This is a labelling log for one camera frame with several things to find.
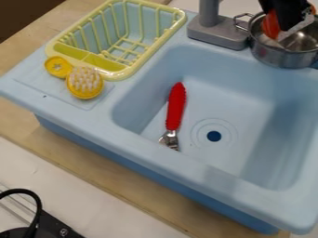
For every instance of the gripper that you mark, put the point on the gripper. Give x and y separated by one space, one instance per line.
290 6

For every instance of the light blue toy sink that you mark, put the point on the light blue toy sink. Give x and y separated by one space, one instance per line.
124 145

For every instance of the red toy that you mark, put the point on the red toy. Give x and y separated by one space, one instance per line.
270 26

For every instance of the silver pot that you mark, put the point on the silver pot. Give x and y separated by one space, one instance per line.
273 55

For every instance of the grey tap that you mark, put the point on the grey tap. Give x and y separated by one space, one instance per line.
215 31

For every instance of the yellow dish rack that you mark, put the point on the yellow dish rack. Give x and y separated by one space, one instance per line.
103 63

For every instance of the yellow round brush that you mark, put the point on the yellow round brush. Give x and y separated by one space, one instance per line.
85 83

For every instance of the yellow round toy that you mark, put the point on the yellow round toy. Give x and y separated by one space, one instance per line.
58 66

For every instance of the black device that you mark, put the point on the black device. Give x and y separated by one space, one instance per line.
49 227

